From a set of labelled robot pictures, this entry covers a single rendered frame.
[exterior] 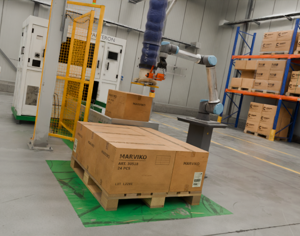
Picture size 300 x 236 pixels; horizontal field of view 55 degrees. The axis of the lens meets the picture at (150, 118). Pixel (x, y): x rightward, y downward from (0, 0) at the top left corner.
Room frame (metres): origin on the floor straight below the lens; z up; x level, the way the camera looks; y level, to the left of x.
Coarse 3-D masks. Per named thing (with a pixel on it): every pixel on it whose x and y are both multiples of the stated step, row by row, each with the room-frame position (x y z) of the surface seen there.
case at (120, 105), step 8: (112, 96) 4.10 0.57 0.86; (120, 96) 3.89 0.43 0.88; (128, 96) 3.76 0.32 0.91; (136, 96) 3.82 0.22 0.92; (144, 96) 3.89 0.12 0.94; (112, 104) 4.06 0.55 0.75; (120, 104) 3.85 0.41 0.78; (128, 104) 3.77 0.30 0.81; (136, 104) 3.84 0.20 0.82; (144, 104) 3.90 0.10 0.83; (112, 112) 4.03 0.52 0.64; (120, 112) 3.82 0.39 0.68; (128, 112) 3.78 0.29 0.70; (136, 112) 3.85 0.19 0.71; (144, 112) 3.91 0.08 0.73; (136, 120) 3.86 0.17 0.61; (144, 120) 3.92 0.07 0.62
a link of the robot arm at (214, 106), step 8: (208, 56) 3.55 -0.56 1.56; (208, 64) 3.55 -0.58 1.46; (208, 72) 3.58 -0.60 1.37; (208, 80) 3.61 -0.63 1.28; (216, 80) 3.61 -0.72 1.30; (208, 88) 3.65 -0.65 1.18; (216, 88) 3.62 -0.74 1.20; (216, 96) 3.63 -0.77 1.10; (208, 104) 3.70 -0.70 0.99; (216, 104) 3.63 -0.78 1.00; (208, 112) 3.76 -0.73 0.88; (216, 112) 3.62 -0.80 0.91
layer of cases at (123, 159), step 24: (96, 144) 2.71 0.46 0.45; (120, 144) 2.46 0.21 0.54; (144, 144) 2.64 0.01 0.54; (168, 144) 2.86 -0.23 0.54; (96, 168) 2.63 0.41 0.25; (120, 168) 2.35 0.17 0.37; (144, 168) 2.46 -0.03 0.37; (168, 168) 2.59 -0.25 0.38; (192, 168) 2.73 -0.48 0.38; (120, 192) 2.37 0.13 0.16; (144, 192) 2.49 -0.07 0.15
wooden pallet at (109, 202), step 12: (72, 156) 3.31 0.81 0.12; (72, 168) 3.25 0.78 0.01; (84, 168) 2.90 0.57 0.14; (84, 180) 2.85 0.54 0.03; (96, 192) 2.62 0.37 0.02; (156, 192) 2.55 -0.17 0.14; (168, 192) 2.61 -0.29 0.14; (180, 192) 2.68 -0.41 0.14; (192, 192) 2.76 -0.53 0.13; (108, 204) 2.32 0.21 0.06; (156, 204) 2.56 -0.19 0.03; (192, 204) 2.77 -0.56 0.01
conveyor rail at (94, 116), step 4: (68, 100) 5.55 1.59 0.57; (72, 100) 5.37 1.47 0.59; (68, 104) 5.51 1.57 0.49; (72, 104) 5.28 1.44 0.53; (72, 108) 5.25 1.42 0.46; (80, 108) 4.83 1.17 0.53; (84, 108) 4.64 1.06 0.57; (80, 112) 4.80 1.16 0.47; (84, 112) 4.61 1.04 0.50; (92, 112) 4.28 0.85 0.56; (96, 112) 4.13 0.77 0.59; (80, 116) 4.76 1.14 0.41; (92, 116) 4.26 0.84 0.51; (96, 116) 4.12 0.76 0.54; (100, 116) 3.98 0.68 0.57; (104, 116) 3.85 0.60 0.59; (88, 120) 4.38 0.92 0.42; (92, 120) 4.23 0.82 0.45; (96, 120) 4.10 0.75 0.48; (100, 120) 3.96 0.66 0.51; (104, 120) 3.84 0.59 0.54; (108, 120) 3.71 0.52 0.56
